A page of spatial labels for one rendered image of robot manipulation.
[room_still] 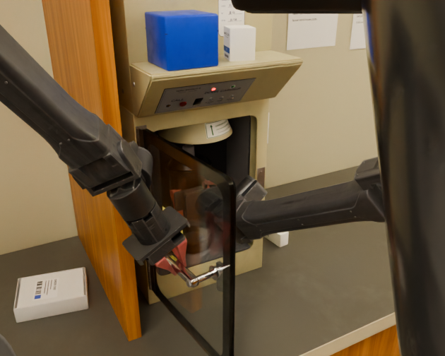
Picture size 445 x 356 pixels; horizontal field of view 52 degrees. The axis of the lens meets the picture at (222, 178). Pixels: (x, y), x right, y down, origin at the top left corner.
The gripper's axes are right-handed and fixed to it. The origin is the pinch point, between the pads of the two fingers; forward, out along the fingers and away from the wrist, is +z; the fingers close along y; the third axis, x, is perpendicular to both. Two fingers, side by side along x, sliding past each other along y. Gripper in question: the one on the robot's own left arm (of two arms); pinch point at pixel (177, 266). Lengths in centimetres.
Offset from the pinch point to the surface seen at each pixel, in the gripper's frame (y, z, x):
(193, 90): -22.1, -19.5, -12.9
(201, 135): -23.4, -4.4, -22.8
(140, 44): -19.9, -29.0, -21.7
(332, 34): -97, 15, -56
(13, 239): 25, 13, -68
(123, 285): 9.1, 7.6, -14.4
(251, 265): -19.0, 35.3, -20.0
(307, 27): -88, 8, -57
